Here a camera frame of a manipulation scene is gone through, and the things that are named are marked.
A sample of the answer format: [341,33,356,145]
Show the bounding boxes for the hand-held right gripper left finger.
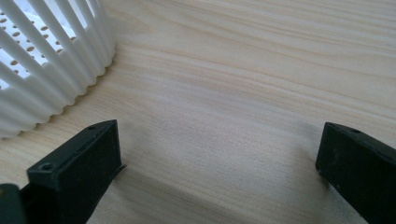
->
[20,119,127,224]

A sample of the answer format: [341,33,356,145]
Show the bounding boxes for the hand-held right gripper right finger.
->
[315,121,396,224]

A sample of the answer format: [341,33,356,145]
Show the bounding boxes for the white slotted plastic basket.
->
[0,0,117,140]

